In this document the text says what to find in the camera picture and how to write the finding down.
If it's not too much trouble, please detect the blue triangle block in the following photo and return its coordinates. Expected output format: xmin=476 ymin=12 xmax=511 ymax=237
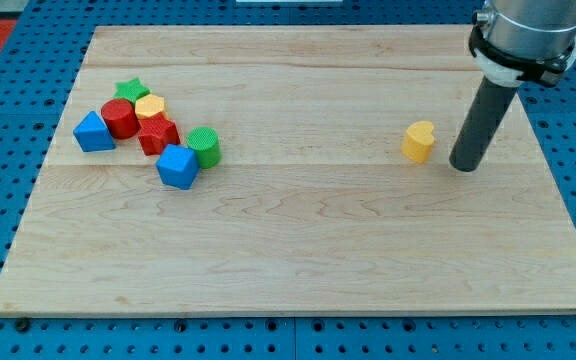
xmin=73 ymin=111 xmax=115 ymax=152

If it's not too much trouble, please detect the blue cube block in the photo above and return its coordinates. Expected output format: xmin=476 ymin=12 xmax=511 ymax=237
xmin=156 ymin=144 xmax=199 ymax=190

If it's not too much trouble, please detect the light wooden board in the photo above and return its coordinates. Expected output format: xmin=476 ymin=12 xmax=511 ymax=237
xmin=0 ymin=25 xmax=576 ymax=318

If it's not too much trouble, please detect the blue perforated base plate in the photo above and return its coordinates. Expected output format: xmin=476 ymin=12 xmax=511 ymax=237
xmin=0 ymin=0 xmax=576 ymax=359

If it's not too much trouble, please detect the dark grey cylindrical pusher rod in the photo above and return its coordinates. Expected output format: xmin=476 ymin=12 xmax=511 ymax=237
xmin=449 ymin=77 xmax=517 ymax=172

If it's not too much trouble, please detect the red star block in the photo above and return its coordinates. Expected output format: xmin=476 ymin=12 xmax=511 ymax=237
xmin=138 ymin=112 xmax=181 ymax=156

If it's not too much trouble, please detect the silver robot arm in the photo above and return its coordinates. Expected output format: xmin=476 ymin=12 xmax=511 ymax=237
xmin=449 ymin=0 xmax=576 ymax=172

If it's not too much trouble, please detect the yellow heart block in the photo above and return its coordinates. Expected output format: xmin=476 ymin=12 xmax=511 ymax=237
xmin=401 ymin=120 xmax=435 ymax=163

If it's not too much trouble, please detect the yellow hexagon block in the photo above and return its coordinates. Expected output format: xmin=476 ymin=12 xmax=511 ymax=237
xmin=134 ymin=94 xmax=168 ymax=120

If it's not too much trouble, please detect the green star block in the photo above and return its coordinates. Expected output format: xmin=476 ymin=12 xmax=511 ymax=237
xmin=113 ymin=77 xmax=150 ymax=104

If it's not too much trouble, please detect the green cylinder block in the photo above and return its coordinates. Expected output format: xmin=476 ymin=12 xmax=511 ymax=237
xmin=186 ymin=127 xmax=222 ymax=169

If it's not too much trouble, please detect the red cylinder block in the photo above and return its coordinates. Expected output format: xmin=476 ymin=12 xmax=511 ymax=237
xmin=101 ymin=98 xmax=140 ymax=140

